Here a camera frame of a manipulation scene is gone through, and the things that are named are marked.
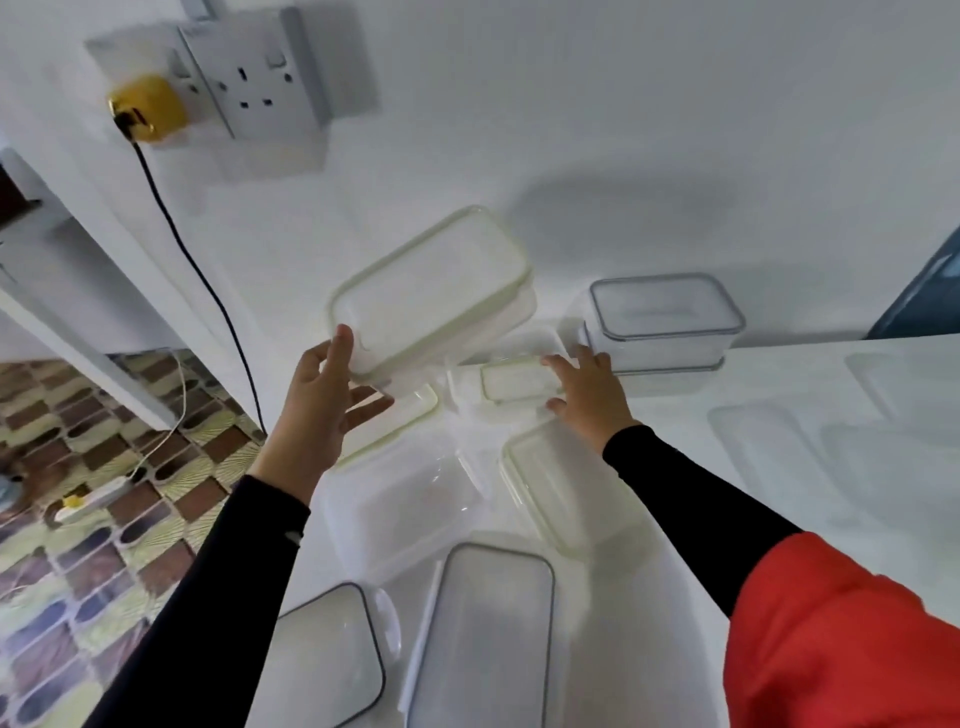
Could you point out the white door frame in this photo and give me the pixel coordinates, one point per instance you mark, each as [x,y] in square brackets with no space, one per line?
[82,352]

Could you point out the white table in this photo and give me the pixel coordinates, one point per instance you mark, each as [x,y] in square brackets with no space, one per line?
[645,660]

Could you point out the medium clear food container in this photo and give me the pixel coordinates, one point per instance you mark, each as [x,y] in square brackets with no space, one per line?
[465,397]
[667,352]
[675,384]

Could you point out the large grey-rimmed clear lid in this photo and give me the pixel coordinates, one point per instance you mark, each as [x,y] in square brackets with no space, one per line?
[322,660]
[487,637]

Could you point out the small green-rimmed clear lid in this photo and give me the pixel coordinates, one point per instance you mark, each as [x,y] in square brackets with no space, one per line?
[559,487]

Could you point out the red garment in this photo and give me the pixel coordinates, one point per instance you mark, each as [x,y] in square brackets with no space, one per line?
[847,645]

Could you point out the large green-rimmed clear lid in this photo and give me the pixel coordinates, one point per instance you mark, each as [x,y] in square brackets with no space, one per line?
[409,416]

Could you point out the white power strip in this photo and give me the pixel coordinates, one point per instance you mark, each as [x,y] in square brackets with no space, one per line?
[97,501]

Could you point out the person's left forearm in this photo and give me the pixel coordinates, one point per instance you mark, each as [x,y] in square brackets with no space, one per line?
[202,607]

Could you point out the person's left hand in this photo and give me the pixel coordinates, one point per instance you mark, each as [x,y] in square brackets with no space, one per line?
[315,420]

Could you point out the green-lidded container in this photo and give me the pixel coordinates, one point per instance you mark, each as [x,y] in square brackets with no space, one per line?
[465,341]

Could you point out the person's right hand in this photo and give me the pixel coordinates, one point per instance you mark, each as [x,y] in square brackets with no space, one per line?
[596,397]

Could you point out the white double wall socket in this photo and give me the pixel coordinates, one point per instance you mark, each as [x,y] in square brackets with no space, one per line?
[255,82]

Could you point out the small grey object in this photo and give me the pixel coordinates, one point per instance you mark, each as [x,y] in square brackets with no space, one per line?
[6,491]

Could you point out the yellow plug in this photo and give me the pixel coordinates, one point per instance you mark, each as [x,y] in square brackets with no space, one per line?
[154,105]

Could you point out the person's right forearm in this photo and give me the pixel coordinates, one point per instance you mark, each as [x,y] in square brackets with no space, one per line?
[697,510]

